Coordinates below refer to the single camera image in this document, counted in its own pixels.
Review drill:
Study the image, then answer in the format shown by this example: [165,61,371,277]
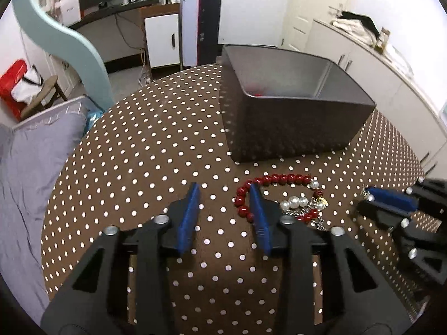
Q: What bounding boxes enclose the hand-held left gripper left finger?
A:
[40,182,202,335]

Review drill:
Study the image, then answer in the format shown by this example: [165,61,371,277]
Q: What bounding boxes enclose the red bag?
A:
[0,59,29,120]

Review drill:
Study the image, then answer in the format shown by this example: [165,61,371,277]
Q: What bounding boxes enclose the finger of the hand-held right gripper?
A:
[356,200,447,283]
[365,178,447,216]

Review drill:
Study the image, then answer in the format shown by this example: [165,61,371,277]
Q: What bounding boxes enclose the dark grey storage box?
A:
[219,44,377,163]

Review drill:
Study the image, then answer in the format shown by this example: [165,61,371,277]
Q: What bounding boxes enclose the dark glass bottle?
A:
[375,28,391,53]

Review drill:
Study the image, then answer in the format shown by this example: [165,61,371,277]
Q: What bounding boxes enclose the grey duvet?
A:
[0,113,88,316]

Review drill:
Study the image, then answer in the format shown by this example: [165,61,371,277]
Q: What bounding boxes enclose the white tote bag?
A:
[10,66,44,104]

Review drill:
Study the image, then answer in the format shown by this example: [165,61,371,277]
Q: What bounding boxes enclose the cream door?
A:
[279,0,360,51]

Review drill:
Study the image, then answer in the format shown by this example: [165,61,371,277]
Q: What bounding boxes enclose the wooden chair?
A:
[20,75,69,119]

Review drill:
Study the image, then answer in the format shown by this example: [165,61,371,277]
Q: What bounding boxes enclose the blue patterned bedsheet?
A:
[84,108,106,130]

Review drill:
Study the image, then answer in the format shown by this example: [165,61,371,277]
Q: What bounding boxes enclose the brown polka-dot tablecloth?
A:
[41,63,425,335]

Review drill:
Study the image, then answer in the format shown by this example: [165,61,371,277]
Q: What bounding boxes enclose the white garment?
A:
[332,19,376,46]

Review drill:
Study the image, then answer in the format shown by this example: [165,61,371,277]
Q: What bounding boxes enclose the pearl chain bracelet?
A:
[279,195,329,231]

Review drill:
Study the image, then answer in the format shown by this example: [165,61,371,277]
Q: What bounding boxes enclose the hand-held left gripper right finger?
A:
[249,183,413,335]

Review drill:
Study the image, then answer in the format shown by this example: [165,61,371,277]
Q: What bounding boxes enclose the black garment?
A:
[340,11,381,39]

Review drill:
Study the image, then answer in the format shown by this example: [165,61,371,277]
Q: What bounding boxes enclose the red bead bracelet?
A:
[234,173,325,224]

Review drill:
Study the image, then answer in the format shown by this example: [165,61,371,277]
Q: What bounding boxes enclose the light teal bunk bed frame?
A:
[12,0,116,113]

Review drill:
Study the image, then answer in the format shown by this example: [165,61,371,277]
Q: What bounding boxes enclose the dark desk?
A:
[66,0,182,74]

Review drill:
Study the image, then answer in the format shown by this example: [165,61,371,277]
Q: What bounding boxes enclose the white plastic bag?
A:
[384,45,417,78]

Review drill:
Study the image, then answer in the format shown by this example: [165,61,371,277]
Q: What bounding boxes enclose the white sideboard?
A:
[304,19,447,179]

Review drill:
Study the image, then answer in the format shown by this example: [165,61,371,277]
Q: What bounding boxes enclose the white desk cabinet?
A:
[144,13,182,69]

